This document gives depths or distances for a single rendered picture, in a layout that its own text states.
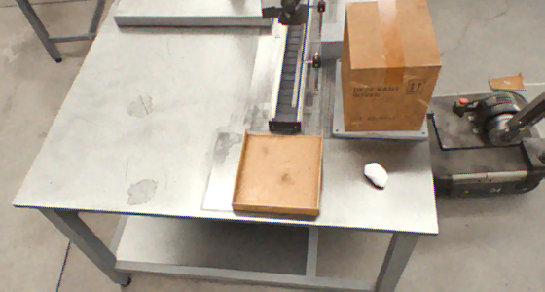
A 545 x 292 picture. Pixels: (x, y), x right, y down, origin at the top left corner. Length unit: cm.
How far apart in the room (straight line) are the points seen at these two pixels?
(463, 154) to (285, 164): 111
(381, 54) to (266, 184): 51
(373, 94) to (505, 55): 194
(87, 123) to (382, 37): 105
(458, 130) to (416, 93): 99
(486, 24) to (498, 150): 127
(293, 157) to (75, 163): 74
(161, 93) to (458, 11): 235
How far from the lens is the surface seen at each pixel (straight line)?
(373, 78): 130
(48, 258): 252
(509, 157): 234
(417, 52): 134
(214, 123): 155
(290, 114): 147
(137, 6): 208
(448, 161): 223
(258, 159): 142
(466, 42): 324
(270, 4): 154
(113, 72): 187
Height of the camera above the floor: 197
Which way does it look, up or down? 56 degrees down
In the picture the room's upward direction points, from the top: 10 degrees counter-clockwise
